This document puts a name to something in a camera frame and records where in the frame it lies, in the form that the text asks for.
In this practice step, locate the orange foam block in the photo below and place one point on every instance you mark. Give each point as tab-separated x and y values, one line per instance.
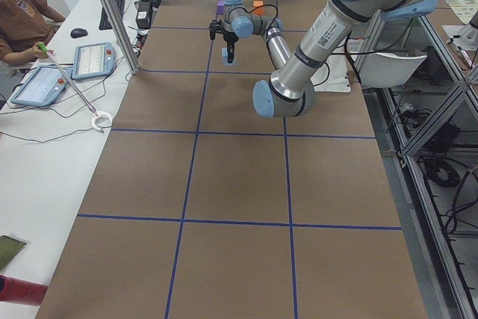
257	3

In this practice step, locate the far blue teach pendant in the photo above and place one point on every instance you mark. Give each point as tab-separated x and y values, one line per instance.
93	60

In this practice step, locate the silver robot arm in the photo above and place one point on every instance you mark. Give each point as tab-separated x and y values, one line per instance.
289	91

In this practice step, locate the red cylinder bottle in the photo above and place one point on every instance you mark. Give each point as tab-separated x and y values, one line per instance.
22	292

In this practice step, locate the near blue teach pendant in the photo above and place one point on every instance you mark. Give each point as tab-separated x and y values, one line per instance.
41	88

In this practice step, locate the person in brown shirt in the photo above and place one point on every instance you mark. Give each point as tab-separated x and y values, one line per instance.
23	28

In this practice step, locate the blue teach pendant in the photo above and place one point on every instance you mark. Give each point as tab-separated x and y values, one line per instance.
41	88
93	60

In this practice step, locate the black power adapter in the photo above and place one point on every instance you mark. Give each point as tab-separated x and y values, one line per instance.
144	15

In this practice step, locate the black computer mouse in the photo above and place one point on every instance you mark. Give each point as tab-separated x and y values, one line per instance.
78	32

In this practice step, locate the metal reach stick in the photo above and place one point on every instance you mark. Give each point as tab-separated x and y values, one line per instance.
41	46

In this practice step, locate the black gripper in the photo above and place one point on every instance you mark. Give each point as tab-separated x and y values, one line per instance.
228	37

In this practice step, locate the light blue foam block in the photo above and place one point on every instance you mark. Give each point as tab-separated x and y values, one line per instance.
225	57

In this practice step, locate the purple foam block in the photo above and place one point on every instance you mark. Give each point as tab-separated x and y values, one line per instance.
220	7

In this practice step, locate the aluminium frame post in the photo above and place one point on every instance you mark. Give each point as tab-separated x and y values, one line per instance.
121	34

